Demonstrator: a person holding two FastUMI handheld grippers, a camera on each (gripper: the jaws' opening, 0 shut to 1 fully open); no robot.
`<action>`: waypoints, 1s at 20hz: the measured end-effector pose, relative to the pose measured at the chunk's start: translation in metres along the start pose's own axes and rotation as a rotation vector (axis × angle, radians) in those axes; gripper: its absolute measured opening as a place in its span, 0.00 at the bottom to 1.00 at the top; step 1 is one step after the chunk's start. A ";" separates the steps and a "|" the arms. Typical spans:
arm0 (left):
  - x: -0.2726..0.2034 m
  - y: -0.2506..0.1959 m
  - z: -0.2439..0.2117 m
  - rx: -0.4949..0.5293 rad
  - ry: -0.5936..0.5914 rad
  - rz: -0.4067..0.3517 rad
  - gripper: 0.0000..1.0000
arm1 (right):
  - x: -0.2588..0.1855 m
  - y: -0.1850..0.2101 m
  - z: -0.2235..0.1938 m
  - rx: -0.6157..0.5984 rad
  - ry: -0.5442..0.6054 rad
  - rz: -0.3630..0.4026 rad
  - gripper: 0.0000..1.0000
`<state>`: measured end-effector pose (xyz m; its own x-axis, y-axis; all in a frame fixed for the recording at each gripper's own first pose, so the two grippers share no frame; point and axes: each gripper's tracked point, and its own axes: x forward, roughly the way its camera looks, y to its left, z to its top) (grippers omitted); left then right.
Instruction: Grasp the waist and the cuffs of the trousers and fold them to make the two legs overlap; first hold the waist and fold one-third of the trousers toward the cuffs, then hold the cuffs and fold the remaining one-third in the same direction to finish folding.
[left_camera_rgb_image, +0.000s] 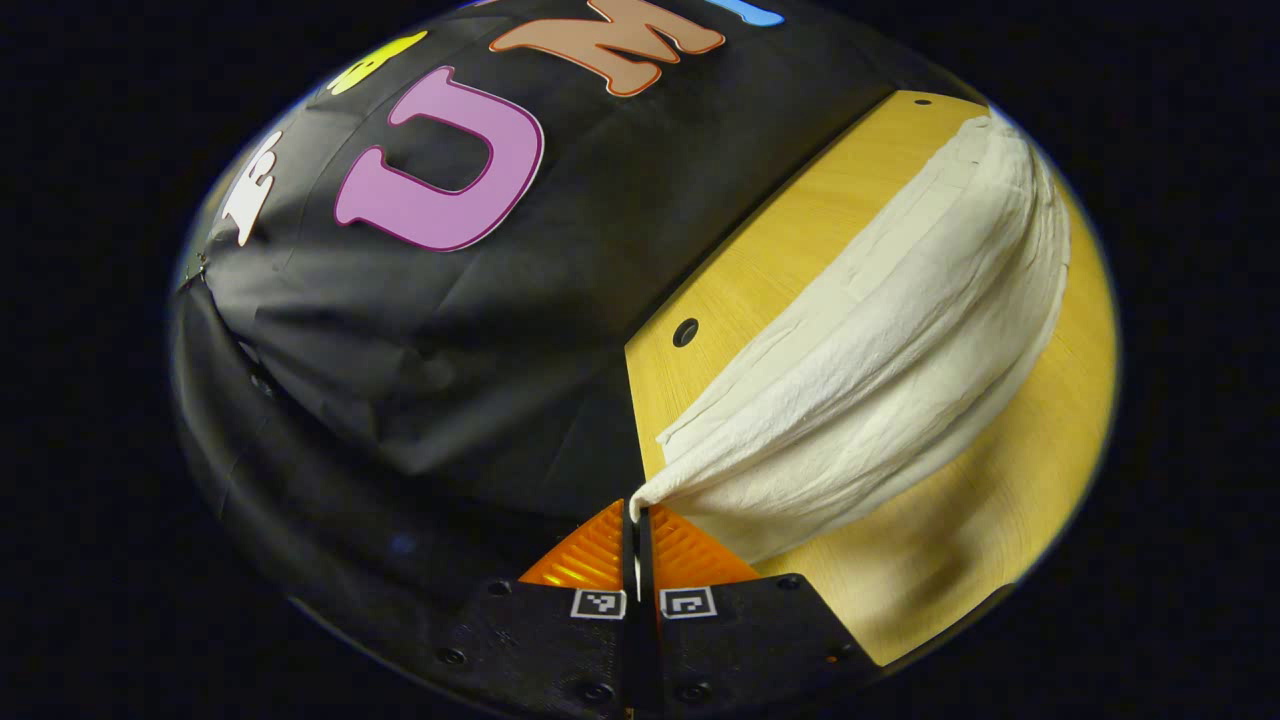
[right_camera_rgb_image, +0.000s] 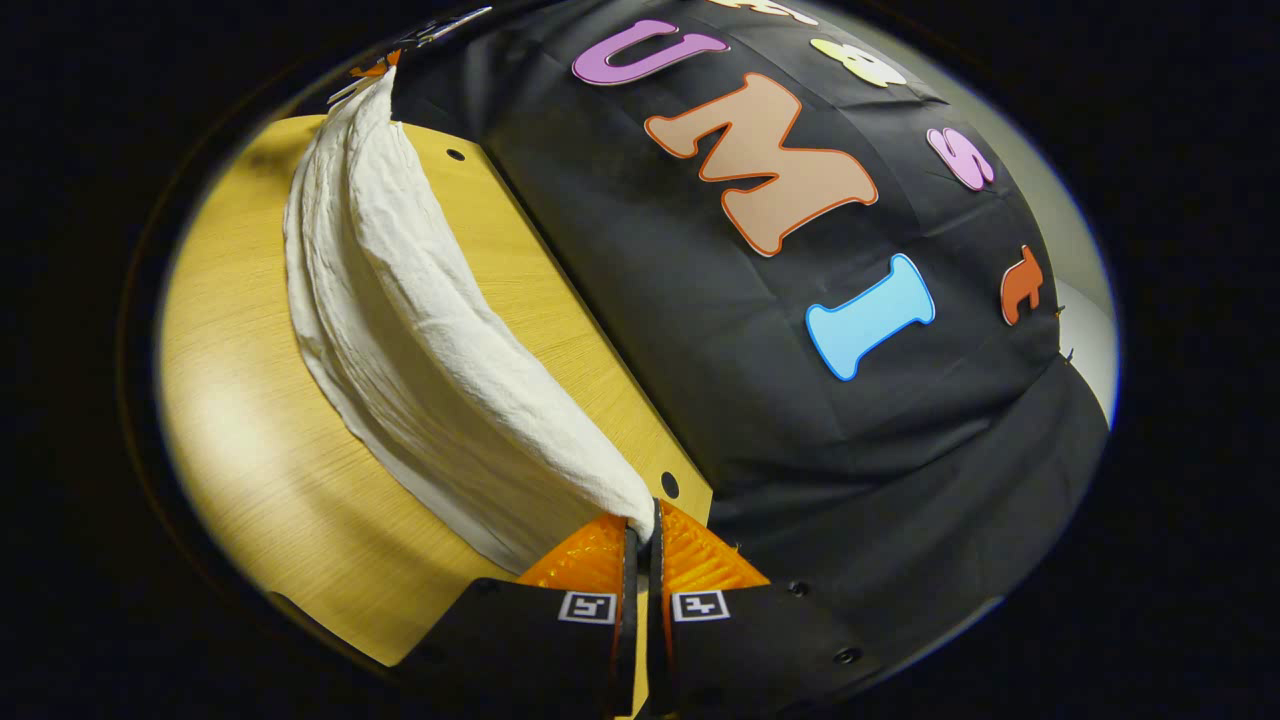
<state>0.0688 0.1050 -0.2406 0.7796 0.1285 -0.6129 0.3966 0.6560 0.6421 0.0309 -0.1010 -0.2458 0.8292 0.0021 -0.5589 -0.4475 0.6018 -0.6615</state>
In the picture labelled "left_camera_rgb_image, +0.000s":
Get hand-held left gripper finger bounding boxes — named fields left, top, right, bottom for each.
left=430, top=498, right=641, bottom=720
left=640, top=505, right=886, bottom=719

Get white jeans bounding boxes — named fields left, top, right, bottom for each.
left=628, top=112, right=1073, bottom=566

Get black backdrop cloth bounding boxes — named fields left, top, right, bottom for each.
left=170, top=0, right=991, bottom=681

